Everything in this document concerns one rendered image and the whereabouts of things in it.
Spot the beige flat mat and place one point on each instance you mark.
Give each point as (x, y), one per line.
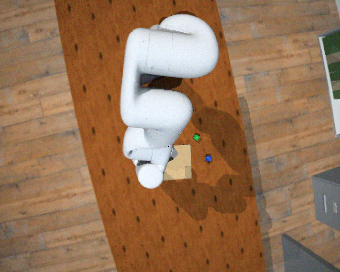
(180, 166)

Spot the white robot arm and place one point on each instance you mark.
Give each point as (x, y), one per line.
(156, 117)

